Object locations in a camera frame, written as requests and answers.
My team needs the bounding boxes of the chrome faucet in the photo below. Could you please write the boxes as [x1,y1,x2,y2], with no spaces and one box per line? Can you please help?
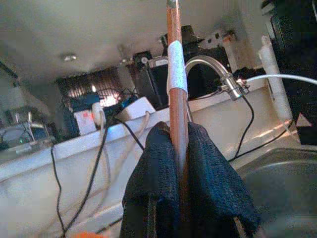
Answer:
[184,56,251,123]

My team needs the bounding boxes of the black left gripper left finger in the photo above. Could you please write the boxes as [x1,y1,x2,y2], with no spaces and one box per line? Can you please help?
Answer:
[120,121,181,238]

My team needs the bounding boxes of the white faucet hose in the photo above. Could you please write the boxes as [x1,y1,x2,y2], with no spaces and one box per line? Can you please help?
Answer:
[244,73,317,86]

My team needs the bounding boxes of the stainless steel sink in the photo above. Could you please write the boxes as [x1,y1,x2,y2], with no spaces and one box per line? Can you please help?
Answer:
[235,147,317,238]

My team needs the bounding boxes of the black device with bracket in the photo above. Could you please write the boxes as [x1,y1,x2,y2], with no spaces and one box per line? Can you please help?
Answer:
[133,24,232,110]

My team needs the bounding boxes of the white cylindrical water filter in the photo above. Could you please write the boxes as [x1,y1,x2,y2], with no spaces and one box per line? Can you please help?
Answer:
[258,35,294,122]

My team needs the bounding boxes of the black cable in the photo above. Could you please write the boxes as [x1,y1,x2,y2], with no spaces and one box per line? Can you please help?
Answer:
[115,118,146,151]
[227,95,255,164]
[63,121,109,235]
[51,145,66,238]

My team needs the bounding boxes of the white plug with red light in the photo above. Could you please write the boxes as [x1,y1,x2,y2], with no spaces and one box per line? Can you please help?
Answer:
[91,102,107,133]

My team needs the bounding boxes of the wooden chopsticks with white band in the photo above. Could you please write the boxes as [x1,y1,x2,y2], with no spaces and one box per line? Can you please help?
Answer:
[166,0,191,224]

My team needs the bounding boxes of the round ceiling light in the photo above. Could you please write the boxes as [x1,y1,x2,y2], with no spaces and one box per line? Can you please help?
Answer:
[61,53,78,62]

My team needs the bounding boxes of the white power adapter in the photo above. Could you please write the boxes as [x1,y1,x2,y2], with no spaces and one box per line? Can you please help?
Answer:
[115,96,157,122]

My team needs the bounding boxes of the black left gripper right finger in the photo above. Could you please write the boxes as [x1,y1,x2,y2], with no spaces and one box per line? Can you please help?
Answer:
[184,121,263,238]

